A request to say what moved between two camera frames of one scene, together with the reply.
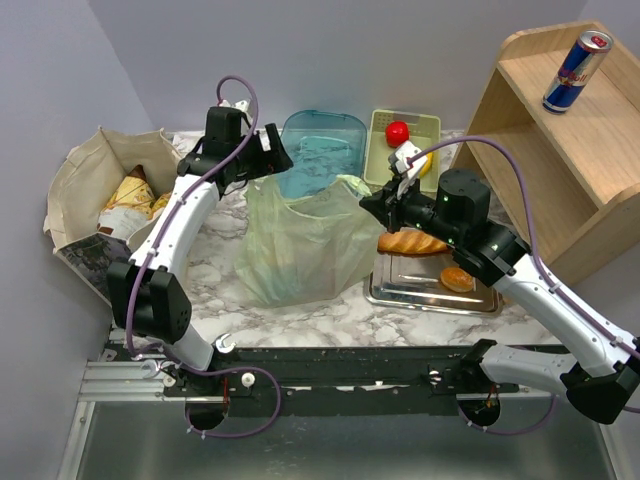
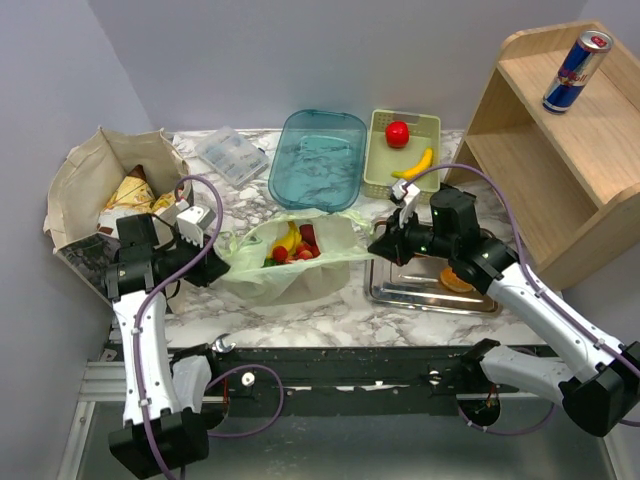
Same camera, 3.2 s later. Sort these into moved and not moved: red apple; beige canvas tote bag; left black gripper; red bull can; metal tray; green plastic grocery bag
Moved: green plastic grocery bag; left black gripper
Not moved: metal tray; red apple; red bull can; beige canvas tote bag
